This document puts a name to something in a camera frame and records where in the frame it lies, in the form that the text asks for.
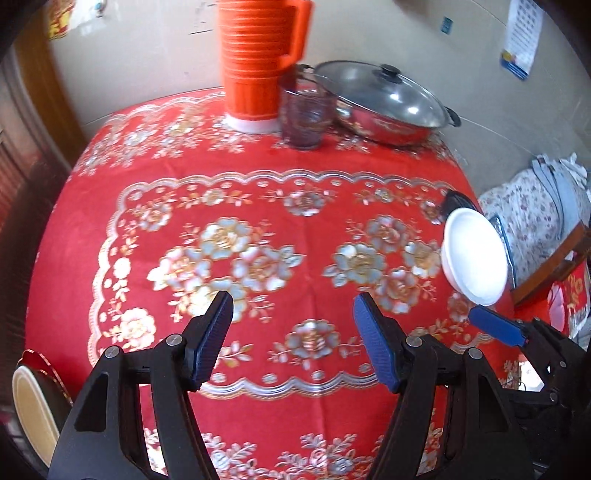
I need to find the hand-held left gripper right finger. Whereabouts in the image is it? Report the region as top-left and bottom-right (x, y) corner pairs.
(353, 292), (536, 480)

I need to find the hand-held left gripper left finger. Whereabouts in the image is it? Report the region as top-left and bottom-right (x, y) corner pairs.
(48, 291), (234, 480)

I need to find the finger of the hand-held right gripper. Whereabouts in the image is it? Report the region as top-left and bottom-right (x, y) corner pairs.
(468, 307), (587, 402)

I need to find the white foam bowl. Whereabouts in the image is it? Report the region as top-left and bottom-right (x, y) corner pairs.
(440, 240), (497, 308)
(442, 208), (509, 308)

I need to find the red glass plate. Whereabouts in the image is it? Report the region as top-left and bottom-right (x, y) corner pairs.
(21, 350), (72, 407)

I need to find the cream bowl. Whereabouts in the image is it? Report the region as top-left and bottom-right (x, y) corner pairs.
(11, 364), (62, 468)

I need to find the red printed cloth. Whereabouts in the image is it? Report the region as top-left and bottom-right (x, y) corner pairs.
(547, 263), (591, 342)

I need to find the wooden chair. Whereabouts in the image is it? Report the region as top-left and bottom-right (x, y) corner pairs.
(510, 222), (591, 309)

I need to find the floral cloth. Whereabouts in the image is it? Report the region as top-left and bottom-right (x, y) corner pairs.
(478, 168), (578, 296)

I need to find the black ribbed object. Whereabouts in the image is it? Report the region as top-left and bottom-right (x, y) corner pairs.
(442, 188), (483, 222)

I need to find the grey cloth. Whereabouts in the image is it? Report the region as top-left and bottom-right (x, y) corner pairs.
(530, 154), (591, 232)

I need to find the red floral tablecloth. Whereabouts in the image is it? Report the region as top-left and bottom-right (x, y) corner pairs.
(25, 88), (529, 480)

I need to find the stainless steel pot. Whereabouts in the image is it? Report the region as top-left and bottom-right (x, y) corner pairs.
(335, 99), (462, 147)

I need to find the clear glass cup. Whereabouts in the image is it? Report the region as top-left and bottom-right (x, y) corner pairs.
(278, 65), (338, 151)

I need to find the glass pot lid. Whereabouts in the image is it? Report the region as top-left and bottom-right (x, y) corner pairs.
(313, 60), (448, 127)

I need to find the wooden door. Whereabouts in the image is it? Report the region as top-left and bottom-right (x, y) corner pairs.
(0, 28), (86, 232)

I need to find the orange ribbed thermos jug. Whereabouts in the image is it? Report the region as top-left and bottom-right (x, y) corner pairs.
(216, 0), (315, 134)

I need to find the wall poster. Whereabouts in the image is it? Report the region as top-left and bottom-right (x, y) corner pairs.
(499, 0), (542, 82)

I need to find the red wall decoration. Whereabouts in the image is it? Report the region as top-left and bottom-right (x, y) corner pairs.
(46, 0), (77, 42)

